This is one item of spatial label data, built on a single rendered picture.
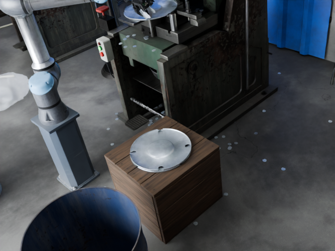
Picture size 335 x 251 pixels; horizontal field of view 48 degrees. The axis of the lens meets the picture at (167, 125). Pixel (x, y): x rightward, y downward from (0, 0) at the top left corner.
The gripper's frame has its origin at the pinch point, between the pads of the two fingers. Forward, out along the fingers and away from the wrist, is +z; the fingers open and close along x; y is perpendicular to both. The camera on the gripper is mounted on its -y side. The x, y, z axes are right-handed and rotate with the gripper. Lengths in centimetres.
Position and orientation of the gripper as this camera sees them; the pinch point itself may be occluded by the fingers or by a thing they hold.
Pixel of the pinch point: (148, 17)
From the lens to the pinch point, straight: 200.3
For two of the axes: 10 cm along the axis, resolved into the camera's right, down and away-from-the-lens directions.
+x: 5.9, -7.9, 1.8
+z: 4.2, 4.9, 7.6
